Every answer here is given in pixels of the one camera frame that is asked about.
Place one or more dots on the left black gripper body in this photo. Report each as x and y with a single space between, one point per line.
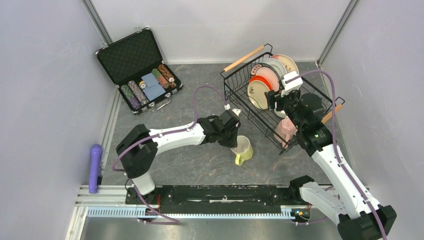
228 137

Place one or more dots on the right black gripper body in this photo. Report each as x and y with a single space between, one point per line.
288 102

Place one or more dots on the pink mug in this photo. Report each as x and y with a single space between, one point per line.
284 131

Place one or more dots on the yellow green mug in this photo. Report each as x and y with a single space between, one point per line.
243 151

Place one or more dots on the black wire dish rack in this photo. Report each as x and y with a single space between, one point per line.
236 78

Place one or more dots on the cream plate with black spot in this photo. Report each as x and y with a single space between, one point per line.
257 94

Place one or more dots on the pink and cream plate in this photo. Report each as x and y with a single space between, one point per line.
288 63

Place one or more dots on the white scalloped plate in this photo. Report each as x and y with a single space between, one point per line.
276 65

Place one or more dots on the orange plate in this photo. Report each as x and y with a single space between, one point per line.
262 80

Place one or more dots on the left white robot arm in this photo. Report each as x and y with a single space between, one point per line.
139 148

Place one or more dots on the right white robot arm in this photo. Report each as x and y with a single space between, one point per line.
355 212

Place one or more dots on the blue card deck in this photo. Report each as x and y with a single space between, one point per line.
153 88

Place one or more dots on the black poker chip case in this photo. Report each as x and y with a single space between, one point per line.
128 59

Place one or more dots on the purple flashlight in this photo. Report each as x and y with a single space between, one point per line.
96 152

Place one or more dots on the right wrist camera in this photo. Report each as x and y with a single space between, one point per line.
291 86

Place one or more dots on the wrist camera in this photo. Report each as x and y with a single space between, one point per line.
291 86
236 111

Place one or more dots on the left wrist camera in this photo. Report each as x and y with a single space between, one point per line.
236 111

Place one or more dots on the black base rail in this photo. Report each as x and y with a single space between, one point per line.
208 200

